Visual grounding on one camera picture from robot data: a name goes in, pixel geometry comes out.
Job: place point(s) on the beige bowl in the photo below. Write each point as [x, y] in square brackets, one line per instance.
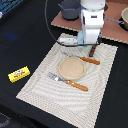
[124, 16]

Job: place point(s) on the knife with wooden handle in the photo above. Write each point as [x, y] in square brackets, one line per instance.
[82, 58]

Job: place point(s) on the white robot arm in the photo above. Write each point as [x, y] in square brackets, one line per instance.
[92, 19]

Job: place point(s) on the brown stove board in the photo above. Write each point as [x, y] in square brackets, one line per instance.
[111, 30]

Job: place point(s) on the beige woven placemat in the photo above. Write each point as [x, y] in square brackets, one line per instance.
[77, 107]

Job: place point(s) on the yellow butter box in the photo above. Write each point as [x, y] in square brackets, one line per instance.
[19, 74]

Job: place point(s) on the fork with wooden handle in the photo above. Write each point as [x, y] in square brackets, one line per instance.
[69, 82]

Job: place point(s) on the grey saucepan with handle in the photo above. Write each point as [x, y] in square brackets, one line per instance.
[120, 22]

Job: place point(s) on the grey pot with handles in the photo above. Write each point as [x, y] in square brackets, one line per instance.
[70, 9]

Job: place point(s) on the light blue milk carton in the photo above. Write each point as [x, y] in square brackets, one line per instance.
[80, 38]

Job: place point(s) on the round wooden plate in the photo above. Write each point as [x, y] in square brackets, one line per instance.
[72, 68]

